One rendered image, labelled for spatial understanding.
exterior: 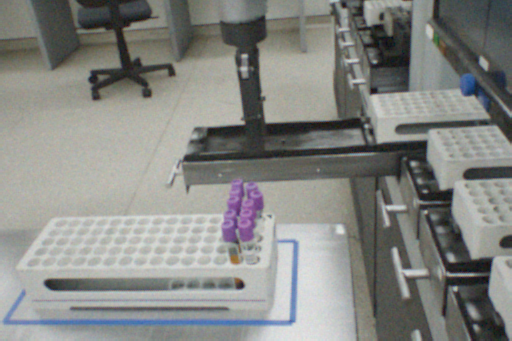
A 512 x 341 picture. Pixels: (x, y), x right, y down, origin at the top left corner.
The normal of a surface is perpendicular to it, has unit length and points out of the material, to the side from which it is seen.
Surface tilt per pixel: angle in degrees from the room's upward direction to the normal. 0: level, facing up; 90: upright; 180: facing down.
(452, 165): 90
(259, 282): 90
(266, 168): 90
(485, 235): 90
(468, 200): 0
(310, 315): 0
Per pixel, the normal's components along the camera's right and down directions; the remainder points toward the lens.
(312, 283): -0.10, -0.87
